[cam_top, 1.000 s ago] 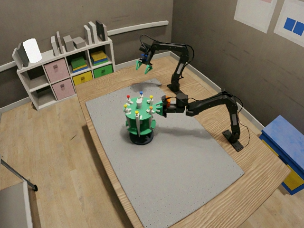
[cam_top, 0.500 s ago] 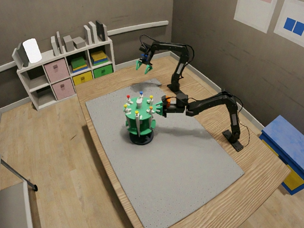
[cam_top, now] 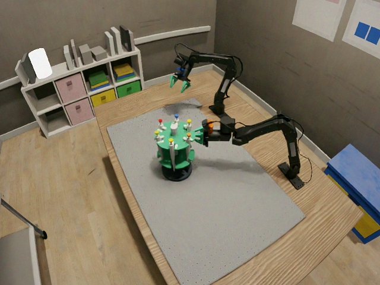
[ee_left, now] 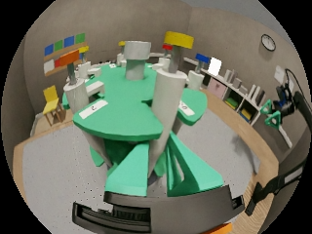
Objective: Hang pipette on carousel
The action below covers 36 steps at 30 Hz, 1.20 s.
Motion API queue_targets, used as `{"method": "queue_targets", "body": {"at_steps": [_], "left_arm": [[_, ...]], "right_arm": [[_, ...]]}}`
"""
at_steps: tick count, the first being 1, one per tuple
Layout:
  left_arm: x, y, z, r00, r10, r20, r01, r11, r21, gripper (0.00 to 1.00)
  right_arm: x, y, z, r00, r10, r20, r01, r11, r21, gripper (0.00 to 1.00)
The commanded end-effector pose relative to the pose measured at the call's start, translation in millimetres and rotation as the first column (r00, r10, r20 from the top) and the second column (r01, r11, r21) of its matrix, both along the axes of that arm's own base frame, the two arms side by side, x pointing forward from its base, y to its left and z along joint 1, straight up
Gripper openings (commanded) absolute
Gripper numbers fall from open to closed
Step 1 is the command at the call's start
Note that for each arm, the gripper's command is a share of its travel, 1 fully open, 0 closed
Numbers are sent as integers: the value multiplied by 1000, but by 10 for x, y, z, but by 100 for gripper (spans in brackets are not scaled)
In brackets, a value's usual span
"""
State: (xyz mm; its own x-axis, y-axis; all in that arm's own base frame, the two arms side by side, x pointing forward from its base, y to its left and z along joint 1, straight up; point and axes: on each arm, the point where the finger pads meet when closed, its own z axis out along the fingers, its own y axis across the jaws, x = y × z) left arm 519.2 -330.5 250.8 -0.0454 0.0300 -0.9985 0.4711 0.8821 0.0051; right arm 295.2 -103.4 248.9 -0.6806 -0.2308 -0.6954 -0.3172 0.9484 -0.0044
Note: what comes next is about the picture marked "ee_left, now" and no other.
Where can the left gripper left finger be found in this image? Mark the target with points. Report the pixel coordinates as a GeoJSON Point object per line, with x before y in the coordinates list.
{"type": "Point", "coordinates": [130, 177]}

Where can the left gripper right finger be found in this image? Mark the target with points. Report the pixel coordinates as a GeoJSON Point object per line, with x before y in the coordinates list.
{"type": "Point", "coordinates": [198, 175]}

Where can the grey pipette with red button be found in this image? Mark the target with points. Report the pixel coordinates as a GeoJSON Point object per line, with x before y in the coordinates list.
{"type": "Point", "coordinates": [163, 62]}

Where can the grey pipette with yellow button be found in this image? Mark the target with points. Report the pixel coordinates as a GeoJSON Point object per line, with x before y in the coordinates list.
{"type": "Point", "coordinates": [85, 70]}
{"type": "Point", "coordinates": [168, 89]}
{"type": "Point", "coordinates": [120, 58]}

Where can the grey pipette with blue button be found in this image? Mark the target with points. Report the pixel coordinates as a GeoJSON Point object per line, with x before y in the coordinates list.
{"type": "Point", "coordinates": [193, 82]}

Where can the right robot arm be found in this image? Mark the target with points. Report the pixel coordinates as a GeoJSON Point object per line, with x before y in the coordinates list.
{"type": "Point", "coordinates": [296, 101]}

